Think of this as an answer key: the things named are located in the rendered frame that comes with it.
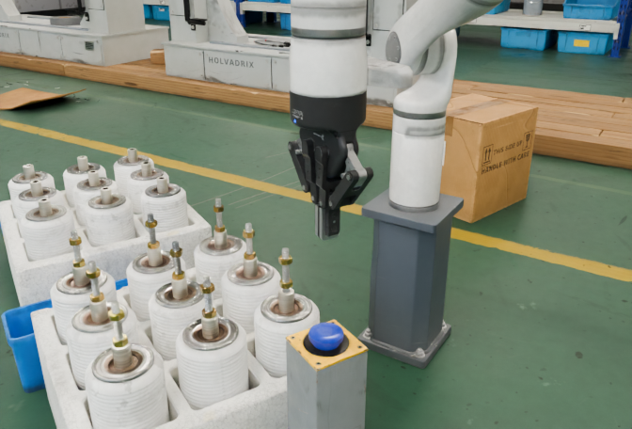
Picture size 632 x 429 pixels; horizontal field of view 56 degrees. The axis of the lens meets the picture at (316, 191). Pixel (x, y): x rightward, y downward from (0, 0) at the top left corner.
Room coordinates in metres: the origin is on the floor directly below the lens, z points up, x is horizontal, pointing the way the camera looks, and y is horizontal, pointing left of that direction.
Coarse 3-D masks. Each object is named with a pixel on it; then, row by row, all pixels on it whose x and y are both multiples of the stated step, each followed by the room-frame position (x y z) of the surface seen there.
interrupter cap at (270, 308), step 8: (272, 296) 0.77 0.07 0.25; (296, 296) 0.77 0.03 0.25; (304, 296) 0.77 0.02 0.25; (264, 304) 0.75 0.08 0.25; (272, 304) 0.75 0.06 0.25; (296, 304) 0.76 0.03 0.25; (304, 304) 0.75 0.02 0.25; (264, 312) 0.73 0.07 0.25; (272, 312) 0.73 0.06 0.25; (280, 312) 0.73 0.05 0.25; (288, 312) 0.73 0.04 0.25; (296, 312) 0.73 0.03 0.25; (304, 312) 0.73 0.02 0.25; (272, 320) 0.71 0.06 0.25; (280, 320) 0.71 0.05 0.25; (288, 320) 0.71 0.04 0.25; (296, 320) 0.71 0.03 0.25
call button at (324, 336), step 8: (312, 328) 0.58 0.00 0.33; (320, 328) 0.58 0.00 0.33; (328, 328) 0.58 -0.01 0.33; (336, 328) 0.58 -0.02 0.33; (312, 336) 0.57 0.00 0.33; (320, 336) 0.57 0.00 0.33; (328, 336) 0.57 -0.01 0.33; (336, 336) 0.57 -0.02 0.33; (320, 344) 0.56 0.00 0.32; (328, 344) 0.56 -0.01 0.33; (336, 344) 0.56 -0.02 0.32
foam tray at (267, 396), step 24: (48, 312) 0.84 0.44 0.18; (216, 312) 0.84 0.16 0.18; (48, 336) 0.78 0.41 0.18; (144, 336) 0.78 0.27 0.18; (48, 360) 0.72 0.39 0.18; (48, 384) 0.76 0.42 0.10; (72, 384) 0.67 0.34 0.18; (168, 384) 0.67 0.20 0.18; (264, 384) 0.67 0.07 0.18; (72, 408) 0.62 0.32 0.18; (168, 408) 0.65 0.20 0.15; (216, 408) 0.62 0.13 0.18; (240, 408) 0.62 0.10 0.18; (264, 408) 0.64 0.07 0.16
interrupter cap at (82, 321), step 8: (120, 304) 0.75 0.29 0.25; (80, 312) 0.73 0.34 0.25; (88, 312) 0.73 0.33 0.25; (72, 320) 0.71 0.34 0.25; (80, 320) 0.71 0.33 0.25; (88, 320) 0.72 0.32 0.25; (80, 328) 0.69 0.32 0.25; (88, 328) 0.69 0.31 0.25; (96, 328) 0.69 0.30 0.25; (104, 328) 0.69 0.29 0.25; (112, 328) 0.69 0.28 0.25
